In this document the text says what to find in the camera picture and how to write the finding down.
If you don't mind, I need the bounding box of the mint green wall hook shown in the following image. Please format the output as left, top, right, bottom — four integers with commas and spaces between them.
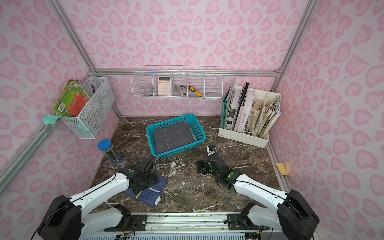
41, 114, 62, 125

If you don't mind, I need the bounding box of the stack of paper envelopes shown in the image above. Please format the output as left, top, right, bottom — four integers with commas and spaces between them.
244, 95, 281, 140

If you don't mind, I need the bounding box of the grey stapler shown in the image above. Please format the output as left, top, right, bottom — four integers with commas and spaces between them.
174, 85, 187, 97

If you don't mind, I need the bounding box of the yellow sticky note pad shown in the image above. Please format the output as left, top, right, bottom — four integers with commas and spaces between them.
276, 163, 289, 176

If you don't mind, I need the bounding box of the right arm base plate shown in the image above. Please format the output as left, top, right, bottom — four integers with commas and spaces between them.
225, 213, 265, 231

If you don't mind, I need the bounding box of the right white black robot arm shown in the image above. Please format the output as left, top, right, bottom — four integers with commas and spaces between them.
196, 154, 320, 240

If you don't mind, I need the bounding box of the pink white book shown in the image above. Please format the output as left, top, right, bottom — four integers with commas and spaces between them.
234, 91, 254, 133

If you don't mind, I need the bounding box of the white wire wall shelf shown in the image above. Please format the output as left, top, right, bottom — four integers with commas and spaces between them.
131, 66, 224, 99

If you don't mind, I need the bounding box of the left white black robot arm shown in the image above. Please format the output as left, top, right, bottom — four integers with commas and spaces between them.
35, 158, 159, 240

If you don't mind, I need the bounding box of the teal plastic basket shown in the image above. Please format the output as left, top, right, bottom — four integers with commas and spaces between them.
146, 114, 207, 159

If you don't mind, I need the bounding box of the white mesh wall basket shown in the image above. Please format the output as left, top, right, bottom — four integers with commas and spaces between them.
61, 77, 116, 139

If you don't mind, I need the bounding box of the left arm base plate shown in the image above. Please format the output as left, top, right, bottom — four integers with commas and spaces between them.
112, 215, 148, 233

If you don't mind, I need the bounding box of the pink white calculator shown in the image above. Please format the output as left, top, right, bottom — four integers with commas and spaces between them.
158, 76, 172, 96

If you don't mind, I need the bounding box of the blue lidded pencil jar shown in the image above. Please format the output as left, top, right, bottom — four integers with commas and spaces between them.
98, 139, 124, 167

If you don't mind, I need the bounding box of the metal tape roll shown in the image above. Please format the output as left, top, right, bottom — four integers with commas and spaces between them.
143, 88, 154, 97

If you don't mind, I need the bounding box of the green folder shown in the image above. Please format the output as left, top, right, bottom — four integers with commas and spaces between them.
221, 82, 235, 129

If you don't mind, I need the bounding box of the green red booklet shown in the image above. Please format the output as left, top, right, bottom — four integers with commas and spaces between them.
53, 79, 90, 117

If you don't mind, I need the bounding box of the yellow utility knife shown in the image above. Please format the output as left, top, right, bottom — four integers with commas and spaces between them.
188, 86, 203, 98

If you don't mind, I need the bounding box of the navy blue pillowcase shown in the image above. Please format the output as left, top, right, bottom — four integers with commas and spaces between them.
124, 175, 168, 207

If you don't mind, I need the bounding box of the white file organizer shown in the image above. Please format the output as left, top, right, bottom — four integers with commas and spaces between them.
219, 84, 281, 148

